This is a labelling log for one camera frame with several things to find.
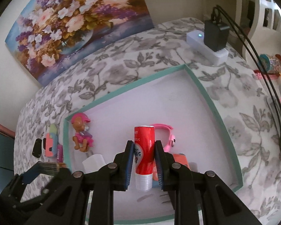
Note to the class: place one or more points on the black plugged charger adapter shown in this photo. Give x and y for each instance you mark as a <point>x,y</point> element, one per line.
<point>215,35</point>

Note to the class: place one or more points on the white lattice chair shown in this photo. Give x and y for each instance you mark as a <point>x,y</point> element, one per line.
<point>265,32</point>

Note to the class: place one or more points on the teal rimmed white tray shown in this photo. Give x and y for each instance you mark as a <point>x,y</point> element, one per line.
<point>173,97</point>

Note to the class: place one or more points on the black wall plug adapter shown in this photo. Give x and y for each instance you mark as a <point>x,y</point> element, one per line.
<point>165,198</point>

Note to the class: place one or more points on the pink pup dog figurine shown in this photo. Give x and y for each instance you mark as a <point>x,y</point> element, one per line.
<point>82,139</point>

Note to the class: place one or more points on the blue orange carrot knife toy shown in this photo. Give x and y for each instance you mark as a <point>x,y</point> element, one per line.
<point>179,158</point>

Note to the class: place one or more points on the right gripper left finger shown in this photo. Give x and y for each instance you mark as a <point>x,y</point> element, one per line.
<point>128,161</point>

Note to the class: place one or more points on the white plug adapter frame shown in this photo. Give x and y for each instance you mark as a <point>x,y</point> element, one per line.
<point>93,163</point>

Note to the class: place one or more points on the pink blue carrot knife toy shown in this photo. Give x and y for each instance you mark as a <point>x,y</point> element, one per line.
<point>51,142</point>

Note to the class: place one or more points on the colourful clutter pile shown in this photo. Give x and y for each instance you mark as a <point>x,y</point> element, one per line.
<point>272,65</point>

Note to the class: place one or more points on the gold patterned lighter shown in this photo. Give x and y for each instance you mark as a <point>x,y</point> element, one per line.
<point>46,168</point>

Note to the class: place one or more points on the white power strip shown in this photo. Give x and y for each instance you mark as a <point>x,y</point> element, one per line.
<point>195,40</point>

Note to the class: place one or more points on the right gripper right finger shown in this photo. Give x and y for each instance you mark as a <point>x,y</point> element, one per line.
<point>159,161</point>

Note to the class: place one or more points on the grey floral tablecloth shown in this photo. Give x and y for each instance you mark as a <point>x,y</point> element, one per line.
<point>234,89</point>

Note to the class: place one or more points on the floral oil painting canvas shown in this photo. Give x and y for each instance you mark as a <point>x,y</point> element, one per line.
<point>49,36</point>

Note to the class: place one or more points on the red glue bottle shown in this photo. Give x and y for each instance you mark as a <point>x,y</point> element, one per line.
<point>144,141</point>

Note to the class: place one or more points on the pink kids smartwatch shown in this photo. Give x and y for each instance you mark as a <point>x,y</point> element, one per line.
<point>164,133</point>

